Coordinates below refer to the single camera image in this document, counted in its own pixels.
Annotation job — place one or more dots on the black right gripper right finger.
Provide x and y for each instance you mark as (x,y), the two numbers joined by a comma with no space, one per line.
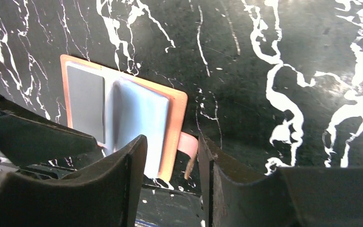
(237,196)

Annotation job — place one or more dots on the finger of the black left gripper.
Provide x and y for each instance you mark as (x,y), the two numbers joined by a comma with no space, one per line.
(27,138)

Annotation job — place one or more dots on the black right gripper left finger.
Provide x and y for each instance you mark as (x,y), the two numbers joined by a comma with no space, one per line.
(103,194)

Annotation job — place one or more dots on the pink leather card holder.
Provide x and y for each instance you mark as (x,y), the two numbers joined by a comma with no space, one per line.
(135,106)

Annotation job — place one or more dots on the grey card in holder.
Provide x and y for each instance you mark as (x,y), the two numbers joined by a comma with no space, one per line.
(86,105)

